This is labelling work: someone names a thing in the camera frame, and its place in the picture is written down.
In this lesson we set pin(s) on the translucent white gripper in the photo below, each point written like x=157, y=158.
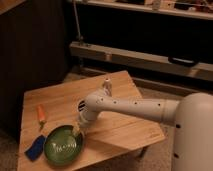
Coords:
x=78, y=129

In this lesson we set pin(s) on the green ceramic bowl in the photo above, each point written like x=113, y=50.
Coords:
x=61, y=146

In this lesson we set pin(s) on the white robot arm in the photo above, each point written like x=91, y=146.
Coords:
x=192, y=117

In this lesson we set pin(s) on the black white striped cup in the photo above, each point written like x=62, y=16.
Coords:
x=81, y=105

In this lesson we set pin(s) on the wooden folding table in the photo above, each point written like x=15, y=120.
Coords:
x=112, y=135

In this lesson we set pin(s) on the orange toy carrot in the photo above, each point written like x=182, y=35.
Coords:
x=41, y=116

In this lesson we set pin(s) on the blue sponge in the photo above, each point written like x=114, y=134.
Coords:
x=36, y=148

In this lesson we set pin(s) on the small clear bottle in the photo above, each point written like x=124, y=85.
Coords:
x=107, y=86

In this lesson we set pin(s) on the vertical metal pole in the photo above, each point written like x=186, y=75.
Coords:
x=79, y=35

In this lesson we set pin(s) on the dark cabinet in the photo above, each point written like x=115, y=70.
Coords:
x=32, y=54

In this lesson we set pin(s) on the metal shelf rail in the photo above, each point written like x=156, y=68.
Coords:
x=141, y=60

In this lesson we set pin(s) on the black handle on shelf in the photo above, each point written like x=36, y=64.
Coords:
x=183, y=62

